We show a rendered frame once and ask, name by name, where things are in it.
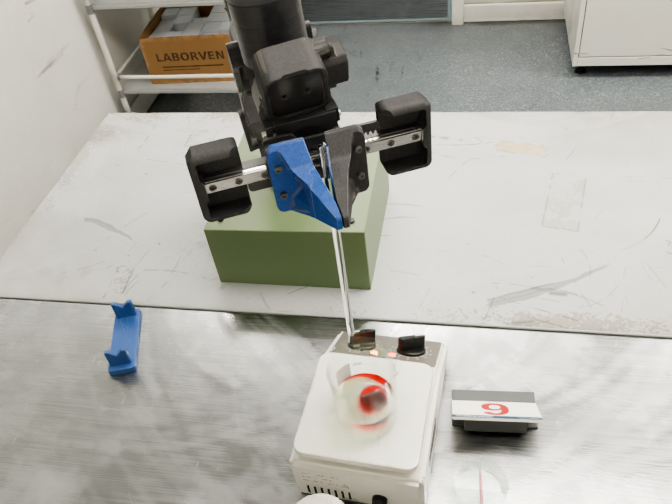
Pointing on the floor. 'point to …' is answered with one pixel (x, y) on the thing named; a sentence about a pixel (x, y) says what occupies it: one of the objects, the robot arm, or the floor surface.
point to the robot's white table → (637, 215)
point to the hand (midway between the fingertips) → (330, 194)
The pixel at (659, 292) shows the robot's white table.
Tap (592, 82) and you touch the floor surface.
